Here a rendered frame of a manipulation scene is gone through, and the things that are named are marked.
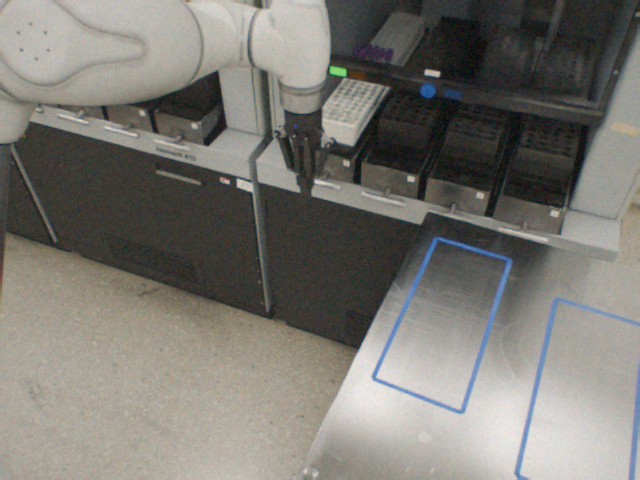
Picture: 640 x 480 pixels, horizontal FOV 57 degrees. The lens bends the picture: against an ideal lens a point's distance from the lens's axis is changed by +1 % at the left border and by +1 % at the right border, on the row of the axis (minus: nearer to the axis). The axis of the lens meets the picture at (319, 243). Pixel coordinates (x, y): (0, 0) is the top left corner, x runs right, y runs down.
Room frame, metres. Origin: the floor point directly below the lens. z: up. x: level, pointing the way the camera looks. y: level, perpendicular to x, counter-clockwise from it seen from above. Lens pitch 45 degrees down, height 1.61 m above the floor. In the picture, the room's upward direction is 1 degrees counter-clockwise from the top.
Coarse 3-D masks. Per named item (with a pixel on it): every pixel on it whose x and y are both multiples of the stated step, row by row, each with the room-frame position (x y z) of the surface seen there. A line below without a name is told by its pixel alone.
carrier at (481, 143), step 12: (456, 132) 1.07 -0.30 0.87; (468, 132) 1.06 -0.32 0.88; (444, 144) 1.06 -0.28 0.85; (456, 144) 1.05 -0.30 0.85; (468, 144) 1.04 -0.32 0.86; (480, 144) 1.04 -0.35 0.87; (492, 144) 1.03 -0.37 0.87; (456, 156) 1.05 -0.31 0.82; (468, 156) 1.04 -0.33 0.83; (480, 156) 1.03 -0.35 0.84; (492, 156) 1.02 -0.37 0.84
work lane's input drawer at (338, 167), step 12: (384, 108) 1.28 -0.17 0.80; (372, 120) 1.21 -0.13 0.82; (372, 132) 1.18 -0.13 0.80; (336, 144) 1.11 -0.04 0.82; (360, 144) 1.13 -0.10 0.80; (336, 156) 1.08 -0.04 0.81; (348, 156) 1.08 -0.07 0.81; (360, 156) 1.10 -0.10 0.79; (324, 168) 1.10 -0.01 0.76; (336, 168) 1.08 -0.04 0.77; (348, 168) 1.07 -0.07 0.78; (324, 180) 1.06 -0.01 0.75; (348, 180) 1.07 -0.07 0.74
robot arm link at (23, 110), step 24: (0, 96) 0.49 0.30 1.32; (0, 120) 0.48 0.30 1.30; (24, 120) 0.51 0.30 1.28; (0, 144) 0.49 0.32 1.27; (0, 168) 0.47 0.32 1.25; (0, 192) 0.46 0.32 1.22; (0, 216) 0.45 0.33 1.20; (0, 240) 0.44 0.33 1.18; (0, 264) 0.43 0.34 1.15; (0, 288) 0.42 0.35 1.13; (0, 456) 0.32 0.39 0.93
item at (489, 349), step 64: (448, 256) 0.75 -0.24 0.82; (512, 256) 0.75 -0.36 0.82; (576, 256) 0.75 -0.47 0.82; (384, 320) 0.60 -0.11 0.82; (448, 320) 0.60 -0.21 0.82; (512, 320) 0.60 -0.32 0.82; (576, 320) 0.60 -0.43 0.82; (384, 384) 0.48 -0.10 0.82; (448, 384) 0.48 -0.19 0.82; (512, 384) 0.48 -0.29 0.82; (576, 384) 0.48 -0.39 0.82; (320, 448) 0.38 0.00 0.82; (384, 448) 0.38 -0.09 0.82; (448, 448) 0.38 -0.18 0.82; (512, 448) 0.38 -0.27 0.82; (576, 448) 0.38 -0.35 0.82
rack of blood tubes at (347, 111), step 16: (352, 80) 1.32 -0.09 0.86; (336, 96) 1.25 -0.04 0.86; (352, 96) 1.25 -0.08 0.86; (368, 96) 1.24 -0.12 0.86; (336, 112) 1.17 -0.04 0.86; (352, 112) 1.17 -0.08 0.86; (368, 112) 1.26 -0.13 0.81; (336, 128) 1.12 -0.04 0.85; (352, 128) 1.11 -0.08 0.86; (352, 144) 1.11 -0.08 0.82
